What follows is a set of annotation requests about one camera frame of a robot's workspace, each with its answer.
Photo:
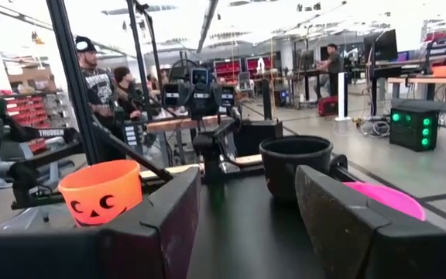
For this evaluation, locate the orange bin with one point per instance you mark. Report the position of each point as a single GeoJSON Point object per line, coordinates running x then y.
{"type": "Point", "coordinates": [440, 71]}

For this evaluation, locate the black aluminium frame post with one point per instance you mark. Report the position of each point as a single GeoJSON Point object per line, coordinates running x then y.
{"type": "Point", "coordinates": [74, 81]}

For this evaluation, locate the pink plastic bucket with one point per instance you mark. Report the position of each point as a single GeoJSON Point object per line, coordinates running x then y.
{"type": "Point", "coordinates": [393, 197]}

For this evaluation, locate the red crate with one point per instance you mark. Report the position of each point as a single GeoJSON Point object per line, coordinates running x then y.
{"type": "Point", "coordinates": [328, 106]}

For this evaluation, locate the person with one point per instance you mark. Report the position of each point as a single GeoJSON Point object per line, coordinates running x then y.
{"type": "Point", "coordinates": [97, 89]}
{"type": "Point", "coordinates": [126, 93]}
{"type": "Point", "coordinates": [333, 64]}

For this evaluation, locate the red display rack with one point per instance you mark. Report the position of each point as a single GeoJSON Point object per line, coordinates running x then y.
{"type": "Point", "coordinates": [227, 70]}

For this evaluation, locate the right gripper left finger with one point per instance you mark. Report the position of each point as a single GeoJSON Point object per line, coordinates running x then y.
{"type": "Point", "coordinates": [110, 248]}

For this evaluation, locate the red parts bin shelf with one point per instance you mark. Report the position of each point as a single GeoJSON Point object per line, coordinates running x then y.
{"type": "Point", "coordinates": [27, 112]}

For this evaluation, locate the black control box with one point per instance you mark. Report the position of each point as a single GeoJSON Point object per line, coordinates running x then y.
{"type": "Point", "coordinates": [258, 135]}

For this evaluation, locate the white floor post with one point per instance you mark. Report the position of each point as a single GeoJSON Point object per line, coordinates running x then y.
{"type": "Point", "coordinates": [342, 97]}

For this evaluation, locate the thin black frame post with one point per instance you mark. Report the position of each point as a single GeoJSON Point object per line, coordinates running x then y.
{"type": "Point", "coordinates": [139, 58]}

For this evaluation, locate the black box green lights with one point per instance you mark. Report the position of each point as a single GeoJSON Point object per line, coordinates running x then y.
{"type": "Point", "coordinates": [414, 128]}

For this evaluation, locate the wooden top desk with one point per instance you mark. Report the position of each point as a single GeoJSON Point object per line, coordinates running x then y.
{"type": "Point", "coordinates": [428, 80]}

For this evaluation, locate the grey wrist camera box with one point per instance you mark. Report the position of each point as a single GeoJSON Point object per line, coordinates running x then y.
{"type": "Point", "coordinates": [200, 76]}

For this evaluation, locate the black computer monitor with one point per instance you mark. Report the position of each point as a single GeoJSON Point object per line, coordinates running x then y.
{"type": "Point", "coordinates": [383, 45]}

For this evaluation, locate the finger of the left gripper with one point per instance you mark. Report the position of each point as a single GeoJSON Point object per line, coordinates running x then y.
{"type": "Point", "coordinates": [227, 96]}
{"type": "Point", "coordinates": [171, 95]}

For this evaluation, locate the wooden top workbench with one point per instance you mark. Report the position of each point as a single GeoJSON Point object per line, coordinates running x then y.
{"type": "Point", "coordinates": [180, 124]}

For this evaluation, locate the orange pumpkin bucket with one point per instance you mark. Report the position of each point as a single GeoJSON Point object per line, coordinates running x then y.
{"type": "Point", "coordinates": [99, 193]}

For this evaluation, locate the black diagonal frame brace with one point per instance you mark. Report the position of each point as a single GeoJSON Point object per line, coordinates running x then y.
{"type": "Point", "coordinates": [134, 151]}

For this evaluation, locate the robot arm with white lettering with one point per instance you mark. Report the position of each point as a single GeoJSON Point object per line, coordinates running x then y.
{"type": "Point", "coordinates": [18, 135]}

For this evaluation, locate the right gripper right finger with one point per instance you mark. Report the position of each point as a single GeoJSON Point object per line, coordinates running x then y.
{"type": "Point", "coordinates": [381, 248]}

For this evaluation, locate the black jack-o-lantern bucket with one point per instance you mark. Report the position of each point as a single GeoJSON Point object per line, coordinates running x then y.
{"type": "Point", "coordinates": [292, 162]}

